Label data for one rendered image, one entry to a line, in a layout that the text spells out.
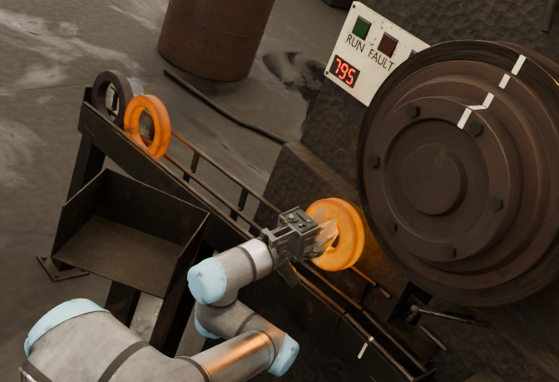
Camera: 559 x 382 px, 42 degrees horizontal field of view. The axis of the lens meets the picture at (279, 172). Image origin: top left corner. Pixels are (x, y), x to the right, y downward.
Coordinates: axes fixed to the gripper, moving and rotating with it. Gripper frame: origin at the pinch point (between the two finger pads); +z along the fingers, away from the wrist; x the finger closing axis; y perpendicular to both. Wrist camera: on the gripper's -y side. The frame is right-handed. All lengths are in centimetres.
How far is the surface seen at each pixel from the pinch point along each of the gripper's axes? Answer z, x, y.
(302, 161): 7.8, 20.1, 0.9
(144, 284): -34.6, 19.0, -15.1
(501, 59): 10, -18, 47
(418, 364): 0.4, -28.8, -14.8
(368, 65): 18.1, 16.0, 26.1
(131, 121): -5, 76, -18
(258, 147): 108, 146, -113
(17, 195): -20, 132, -80
